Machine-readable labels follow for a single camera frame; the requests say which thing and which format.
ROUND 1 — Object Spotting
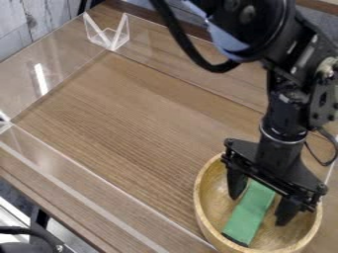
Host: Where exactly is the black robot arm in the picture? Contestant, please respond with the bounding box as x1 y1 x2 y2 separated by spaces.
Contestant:
184 0 338 226

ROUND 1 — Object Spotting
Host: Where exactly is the black cable lower left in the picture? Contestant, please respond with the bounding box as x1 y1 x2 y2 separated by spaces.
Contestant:
0 224 58 246

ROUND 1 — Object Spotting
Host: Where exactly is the clear acrylic barrier wall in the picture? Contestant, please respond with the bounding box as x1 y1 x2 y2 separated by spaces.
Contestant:
0 12 338 253

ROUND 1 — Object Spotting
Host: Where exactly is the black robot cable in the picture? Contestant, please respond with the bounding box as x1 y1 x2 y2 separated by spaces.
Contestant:
148 0 338 167

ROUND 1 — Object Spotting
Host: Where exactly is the green stick block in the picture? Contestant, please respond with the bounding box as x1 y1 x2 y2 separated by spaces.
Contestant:
222 181 275 247

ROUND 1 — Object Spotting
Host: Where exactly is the wooden bowl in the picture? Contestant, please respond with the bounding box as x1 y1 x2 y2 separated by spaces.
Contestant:
192 154 323 253

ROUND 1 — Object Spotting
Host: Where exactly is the black table leg frame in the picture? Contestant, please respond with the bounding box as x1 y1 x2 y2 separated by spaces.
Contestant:
31 206 75 253

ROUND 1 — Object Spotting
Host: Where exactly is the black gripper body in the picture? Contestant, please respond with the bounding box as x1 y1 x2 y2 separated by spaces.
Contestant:
220 123 327 211

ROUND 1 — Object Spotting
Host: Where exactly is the clear acrylic corner bracket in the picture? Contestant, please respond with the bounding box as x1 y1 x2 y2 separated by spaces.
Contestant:
83 13 130 51

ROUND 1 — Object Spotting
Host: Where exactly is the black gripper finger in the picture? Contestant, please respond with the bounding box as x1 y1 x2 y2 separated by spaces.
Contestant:
275 197 307 226
227 167 249 200

